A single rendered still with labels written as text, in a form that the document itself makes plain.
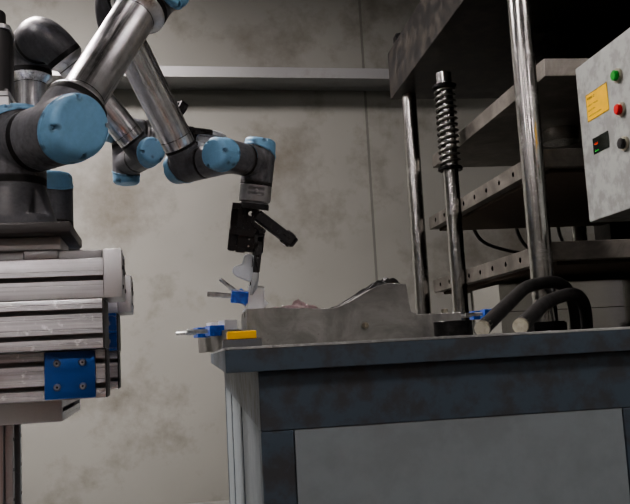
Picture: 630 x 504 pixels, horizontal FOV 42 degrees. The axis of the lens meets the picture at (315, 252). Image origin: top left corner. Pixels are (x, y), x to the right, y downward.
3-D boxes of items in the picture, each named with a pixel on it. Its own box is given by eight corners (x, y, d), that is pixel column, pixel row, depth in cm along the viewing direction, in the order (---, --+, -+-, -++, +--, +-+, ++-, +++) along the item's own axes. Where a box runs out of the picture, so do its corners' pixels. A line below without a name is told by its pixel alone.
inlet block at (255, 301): (206, 306, 190) (208, 283, 190) (206, 304, 195) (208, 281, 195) (262, 311, 192) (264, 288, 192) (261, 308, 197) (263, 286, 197)
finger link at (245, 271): (231, 293, 191) (234, 254, 193) (256, 295, 191) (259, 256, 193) (231, 290, 188) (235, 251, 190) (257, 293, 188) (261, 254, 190)
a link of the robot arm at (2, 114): (23, 189, 163) (22, 122, 165) (65, 178, 156) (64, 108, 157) (-34, 181, 154) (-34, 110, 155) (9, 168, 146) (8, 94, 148)
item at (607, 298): (503, 341, 249) (498, 284, 251) (474, 343, 275) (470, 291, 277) (657, 333, 256) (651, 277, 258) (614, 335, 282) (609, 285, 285)
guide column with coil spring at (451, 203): (465, 444, 277) (438, 70, 292) (460, 442, 282) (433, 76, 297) (481, 443, 277) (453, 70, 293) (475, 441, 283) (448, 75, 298)
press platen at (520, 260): (550, 260, 216) (549, 241, 216) (434, 292, 324) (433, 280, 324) (806, 250, 226) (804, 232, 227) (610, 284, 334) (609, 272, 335)
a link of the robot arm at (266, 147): (235, 135, 192) (258, 141, 199) (230, 182, 192) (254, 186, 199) (261, 135, 188) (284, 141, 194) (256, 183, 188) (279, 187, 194)
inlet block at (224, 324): (190, 342, 213) (189, 321, 214) (184, 342, 218) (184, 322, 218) (238, 339, 219) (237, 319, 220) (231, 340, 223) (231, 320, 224)
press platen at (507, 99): (545, 76, 222) (543, 58, 223) (432, 168, 330) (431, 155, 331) (781, 74, 232) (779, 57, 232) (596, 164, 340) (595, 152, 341)
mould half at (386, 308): (248, 349, 185) (245, 289, 186) (242, 350, 210) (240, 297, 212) (462, 337, 192) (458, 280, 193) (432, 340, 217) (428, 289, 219)
